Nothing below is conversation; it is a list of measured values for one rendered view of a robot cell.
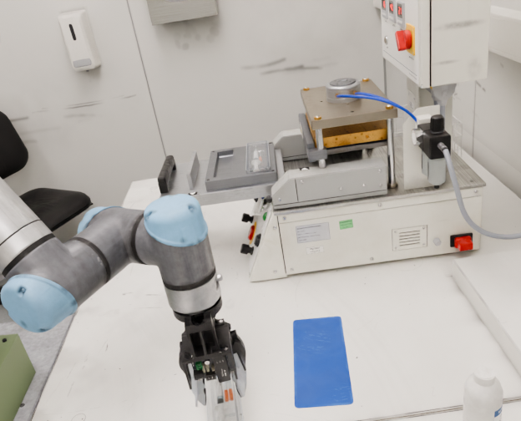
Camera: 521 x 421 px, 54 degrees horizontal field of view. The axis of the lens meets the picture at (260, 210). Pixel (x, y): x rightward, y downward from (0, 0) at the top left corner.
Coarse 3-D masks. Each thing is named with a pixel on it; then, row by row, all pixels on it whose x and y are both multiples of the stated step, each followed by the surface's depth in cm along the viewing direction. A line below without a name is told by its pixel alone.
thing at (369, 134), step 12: (384, 120) 116; (312, 132) 117; (324, 132) 115; (336, 132) 114; (348, 132) 113; (360, 132) 112; (372, 132) 112; (384, 132) 112; (324, 144) 113; (336, 144) 113; (348, 144) 113; (360, 144) 114; (372, 144) 113; (384, 144) 113
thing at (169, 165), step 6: (168, 156) 131; (168, 162) 128; (174, 162) 132; (162, 168) 125; (168, 168) 125; (174, 168) 133; (162, 174) 121; (168, 174) 123; (162, 180) 119; (168, 180) 122; (162, 186) 120; (162, 192) 121
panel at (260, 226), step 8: (256, 200) 142; (256, 208) 140; (272, 208) 116; (256, 216) 136; (256, 224) 132; (264, 224) 121; (256, 232) 129; (264, 232) 118; (256, 248) 123; (256, 256) 120
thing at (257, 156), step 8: (248, 144) 132; (256, 144) 132; (264, 144) 131; (248, 152) 127; (256, 152) 126; (264, 152) 125; (248, 160) 122; (256, 160) 121; (264, 160) 120; (248, 168) 118; (256, 168) 117
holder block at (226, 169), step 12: (216, 156) 130; (228, 156) 133; (240, 156) 128; (216, 168) 127; (228, 168) 126; (240, 168) 121; (216, 180) 117; (228, 180) 117; (240, 180) 117; (252, 180) 117; (264, 180) 117; (276, 180) 117
